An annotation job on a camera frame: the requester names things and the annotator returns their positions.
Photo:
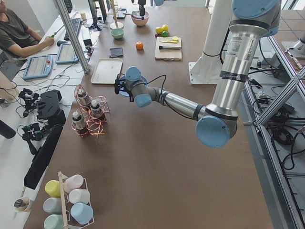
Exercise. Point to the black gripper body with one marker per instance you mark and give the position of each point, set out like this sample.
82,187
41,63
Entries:
142,5
129,93

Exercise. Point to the blue plate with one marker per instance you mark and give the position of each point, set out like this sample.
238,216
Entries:
124,93

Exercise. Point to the orange mandarin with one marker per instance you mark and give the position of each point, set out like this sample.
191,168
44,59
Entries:
139,46

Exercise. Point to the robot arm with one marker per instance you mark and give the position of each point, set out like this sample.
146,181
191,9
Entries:
216,122

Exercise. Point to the pink ice bowl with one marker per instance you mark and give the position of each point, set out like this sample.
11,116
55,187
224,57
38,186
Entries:
138,19

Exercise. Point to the cream rabbit tray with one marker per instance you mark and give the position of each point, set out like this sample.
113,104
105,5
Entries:
106,71

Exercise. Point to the yellow lemon upper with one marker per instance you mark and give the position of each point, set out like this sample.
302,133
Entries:
159,30

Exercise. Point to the yellow lemon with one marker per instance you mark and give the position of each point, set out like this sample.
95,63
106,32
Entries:
159,30
165,27

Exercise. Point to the yellow lemon lower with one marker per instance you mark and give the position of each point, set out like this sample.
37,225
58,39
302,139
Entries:
165,27

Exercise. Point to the wooden cup tree stand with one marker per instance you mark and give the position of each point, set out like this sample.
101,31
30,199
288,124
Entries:
115,24

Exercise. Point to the grey folded cloth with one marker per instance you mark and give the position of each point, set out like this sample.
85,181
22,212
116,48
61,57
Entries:
116,52

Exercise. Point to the green lime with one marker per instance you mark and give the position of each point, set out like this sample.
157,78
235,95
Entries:
164,33

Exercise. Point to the green bowl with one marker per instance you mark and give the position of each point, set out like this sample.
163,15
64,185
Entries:
117,33

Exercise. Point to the tea bottle lower left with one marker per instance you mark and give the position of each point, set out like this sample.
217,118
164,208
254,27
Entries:
96,110

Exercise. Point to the tea bottle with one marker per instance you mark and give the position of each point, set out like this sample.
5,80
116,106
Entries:
79,124
96,110
83,98

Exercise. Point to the tea bottle top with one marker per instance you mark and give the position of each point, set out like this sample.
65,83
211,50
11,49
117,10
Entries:
83,98

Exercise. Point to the steel muddler black tip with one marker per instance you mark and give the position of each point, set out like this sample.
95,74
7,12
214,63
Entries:
169,47

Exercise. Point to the thick lemon half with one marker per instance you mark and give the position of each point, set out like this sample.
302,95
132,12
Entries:
175,38

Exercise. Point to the wooden cutting board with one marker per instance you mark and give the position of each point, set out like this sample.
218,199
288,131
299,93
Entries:
168,55

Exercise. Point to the tea bottle lower right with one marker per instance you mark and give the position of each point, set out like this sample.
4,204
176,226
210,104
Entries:
79,124

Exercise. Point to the teach pendant far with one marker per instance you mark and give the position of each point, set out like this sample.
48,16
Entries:
66,55

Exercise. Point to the teach pendant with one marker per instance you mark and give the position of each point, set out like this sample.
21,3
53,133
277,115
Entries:
38,67
66,55

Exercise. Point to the teach pendant near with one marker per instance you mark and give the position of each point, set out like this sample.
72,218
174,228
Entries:
38,67

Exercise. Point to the seated person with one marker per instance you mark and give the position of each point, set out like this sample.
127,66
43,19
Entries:
18,39

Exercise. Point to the cup rack with cups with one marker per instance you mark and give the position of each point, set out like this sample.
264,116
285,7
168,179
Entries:
69,205

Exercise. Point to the copper wire bottle rack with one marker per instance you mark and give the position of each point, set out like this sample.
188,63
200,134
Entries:
94,125

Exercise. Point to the aluminium frame post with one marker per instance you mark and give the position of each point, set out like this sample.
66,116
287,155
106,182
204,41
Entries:
72,34

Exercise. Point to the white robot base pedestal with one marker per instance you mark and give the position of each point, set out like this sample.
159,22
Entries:
207,68

